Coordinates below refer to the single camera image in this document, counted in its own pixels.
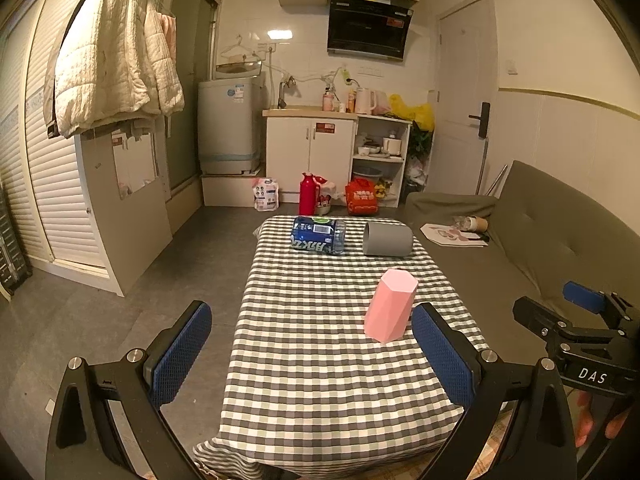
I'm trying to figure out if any white clothes hanger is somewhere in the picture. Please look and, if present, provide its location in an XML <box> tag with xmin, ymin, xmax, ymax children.
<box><xmin>219</xmin><ymin>35</ymin><xmax>262</xmax><ymax>62</ymax></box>

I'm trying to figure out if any black plastic crate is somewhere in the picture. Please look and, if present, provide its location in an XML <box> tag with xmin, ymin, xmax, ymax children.
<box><xmin>0</xmin><ymin>189</ymin><xmax>34</xmax><ymax>297</ymax></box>

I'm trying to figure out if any basin on washing machine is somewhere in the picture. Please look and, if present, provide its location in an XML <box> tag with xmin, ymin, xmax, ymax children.
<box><xmin>215</xmin><ymin>59</ymin><xmax>264</xmax><ymax>81</ymax></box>

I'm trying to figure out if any green checked tablecloth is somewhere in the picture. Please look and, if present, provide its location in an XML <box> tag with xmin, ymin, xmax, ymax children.
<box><xmin>192</xmin><ymin>215</ymin><xmax>502</xmax><ymax>477</ymax></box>

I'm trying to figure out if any white detergent pouch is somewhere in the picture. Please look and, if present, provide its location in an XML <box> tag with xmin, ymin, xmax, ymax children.
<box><xmin>252</xmin><ymin>177</ymin><xmax>280</xmax><ymax>212</ymax></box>

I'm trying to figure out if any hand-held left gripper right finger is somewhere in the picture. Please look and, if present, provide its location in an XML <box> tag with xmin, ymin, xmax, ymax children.
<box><xmin>411</xmin><ymin>302</ymin><xmax>579</xmax><ymax>480</ymax></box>

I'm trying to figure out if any white washing machine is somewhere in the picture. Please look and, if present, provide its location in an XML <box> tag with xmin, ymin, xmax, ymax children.
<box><xmin>196</xmin><ymin>76</ymin><xmax>263</xmax><ymax>176</ymax></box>

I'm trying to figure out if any white door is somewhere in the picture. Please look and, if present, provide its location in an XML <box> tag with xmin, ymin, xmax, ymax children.
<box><xmin>428</xmin><ymin>0</ymin><xmax>494</xmax><ymax>196</ymax></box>

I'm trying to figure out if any grey-green sofa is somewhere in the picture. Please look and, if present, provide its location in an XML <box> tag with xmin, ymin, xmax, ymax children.
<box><xmin>402</xmin><ymin>160</ymin><xmax>640</xmax><ymax>413</ymax></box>

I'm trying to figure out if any white electric kettle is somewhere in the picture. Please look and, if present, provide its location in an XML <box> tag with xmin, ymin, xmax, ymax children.
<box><xmin>354</xmin><ymin>88</ymin><xmax>377</xmax><ymax>115</ymax></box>

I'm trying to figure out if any brown paper cup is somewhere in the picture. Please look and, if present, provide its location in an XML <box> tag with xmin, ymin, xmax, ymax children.
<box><xmin>452</xmin><ymin>214</ymin><xmax>490</xmax><ymax>232</ymax></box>

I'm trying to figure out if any red thermos flask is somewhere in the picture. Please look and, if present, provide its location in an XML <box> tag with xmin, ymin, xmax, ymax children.
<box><xmin>299</xmin><ymin>172</ymin><xmax>317</xmax><ymax>216</ymax></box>

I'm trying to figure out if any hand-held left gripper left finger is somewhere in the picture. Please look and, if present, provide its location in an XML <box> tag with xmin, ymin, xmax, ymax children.
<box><xmin>46</xmin><ymin>300</ymin><xmax>213</xmax><ymax>480</ymax></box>

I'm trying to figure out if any white open shelf unit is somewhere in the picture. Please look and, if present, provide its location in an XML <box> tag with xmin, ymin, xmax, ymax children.
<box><xmin>349</xmin><ymin>114</ymin><xmax>414</xmax><ymax>209</ymax></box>

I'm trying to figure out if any white slatted wardrobe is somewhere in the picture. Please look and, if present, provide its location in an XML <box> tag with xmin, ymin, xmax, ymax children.
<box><xmin>0</xmin><ymin>0</ymin><xmax>174</xmax><ymax>297</ymax></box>

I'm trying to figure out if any pink cup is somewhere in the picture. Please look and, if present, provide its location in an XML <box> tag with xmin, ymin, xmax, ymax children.
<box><xmin>363</xmin><ymin>268</ymin><xmax>419</xmax><ymax>344</ymax></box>

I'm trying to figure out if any red shopping bag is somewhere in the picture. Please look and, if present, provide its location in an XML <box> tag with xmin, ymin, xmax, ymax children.
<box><xmin>344</xmin><ymin>177</ymin><xmax>380</xmax><ymax>217</ymax></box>

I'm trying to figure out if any blue label plastic bottle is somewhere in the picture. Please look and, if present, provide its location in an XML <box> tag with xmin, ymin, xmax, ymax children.
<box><xmin>291</xmin><ymin>215</ymin><xmax>347</xmax><ymax>256</ymax></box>

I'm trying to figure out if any yellow plastic bag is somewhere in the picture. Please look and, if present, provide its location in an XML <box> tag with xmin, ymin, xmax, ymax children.
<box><xmin>388</xmin><ymin>93</ymin><xmax>435</xmax><ymax>132</ymax></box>

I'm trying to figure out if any red printed small bag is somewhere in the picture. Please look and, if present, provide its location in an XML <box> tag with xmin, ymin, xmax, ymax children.
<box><xmin>315</xmin><ymin>180</ymin><xmax>342</xmax><ymax>216</ymax></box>

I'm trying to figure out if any leaning mop stick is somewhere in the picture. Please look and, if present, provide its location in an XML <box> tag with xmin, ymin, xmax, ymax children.
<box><xmin>476</xmin><ymin>137</ymin><xmax>494</xmax><ymax>196</ymax></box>

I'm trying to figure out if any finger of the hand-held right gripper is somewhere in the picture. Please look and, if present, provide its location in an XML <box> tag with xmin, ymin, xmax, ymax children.
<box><xmin>512</xmin><ymin>296</ymin><xmax>581</xmax><ymax>348</ymax></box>
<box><xmin>562</xmin><ymin>281</ymin><xmax>612</xmax><ymax>315</ymax></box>

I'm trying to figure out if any grey cup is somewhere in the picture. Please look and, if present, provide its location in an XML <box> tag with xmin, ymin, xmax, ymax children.
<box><xmin>362</xmin><ymin>221</ymin><xmax>415</xmax><ymax>257</ymax></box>

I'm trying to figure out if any white washing machine platform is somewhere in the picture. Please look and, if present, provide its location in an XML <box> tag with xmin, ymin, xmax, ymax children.
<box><xmin>200</xmin><ymin>169</ymin><xmax>262</xmax><ymax>207</ymax></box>

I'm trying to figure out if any black range hood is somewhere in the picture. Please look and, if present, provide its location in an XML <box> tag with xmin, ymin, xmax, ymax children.
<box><xmin>327</xmin><ymin>0</ymin><xmax>415</xmax><ymax>63</ymax></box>

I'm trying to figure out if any white puffer jacket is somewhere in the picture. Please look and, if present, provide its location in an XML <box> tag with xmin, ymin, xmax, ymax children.
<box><xmin>42</xmin><ymin>0</ymin><xmax>185</xmax><ymax>139</ymax></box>

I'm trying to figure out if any person's right hand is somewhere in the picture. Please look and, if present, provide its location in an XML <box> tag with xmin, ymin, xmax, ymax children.
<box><xmin>574</xmin><ymin>389</ymin><xmax>634</xmax><ymax>450</ymax></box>

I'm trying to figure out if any metal faucet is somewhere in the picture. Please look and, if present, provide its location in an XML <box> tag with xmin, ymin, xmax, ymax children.
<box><xmin>277</xmin><ymin>75</ymin><xmax>296</xmax><ymax>110</ymax></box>

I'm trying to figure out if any black door handle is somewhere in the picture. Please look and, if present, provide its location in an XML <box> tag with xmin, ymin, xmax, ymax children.
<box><xmin>468</xmin><ymin>102</ymin><xmax>491</xmax><ymax>139</ymax></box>

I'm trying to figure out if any glass sliding door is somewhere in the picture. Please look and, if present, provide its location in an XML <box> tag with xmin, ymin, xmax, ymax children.
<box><xmin>164</xmin><ymin>0</ymin><xmax>222</xmax><ymax>197</ymax></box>

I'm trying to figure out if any white sink cabinet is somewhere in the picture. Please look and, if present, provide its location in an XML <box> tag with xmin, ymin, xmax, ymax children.
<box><xmin>263</xmin><ymin>108</ymin><xmax>359</xmax><ymax>206</ymax></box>

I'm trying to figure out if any printed paper sheet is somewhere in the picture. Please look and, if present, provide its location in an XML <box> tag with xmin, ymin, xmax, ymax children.
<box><xmin>420</xmin><ymin>222</ymin><xmax>491</xmax><ymax>247</ymax></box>

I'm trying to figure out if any pink hanging cloth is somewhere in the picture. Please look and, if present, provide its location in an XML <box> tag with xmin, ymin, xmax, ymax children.
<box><xmin>158</xmin><ymin>12</ymin><xmax>177</xmax><ymax>62</ymax></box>

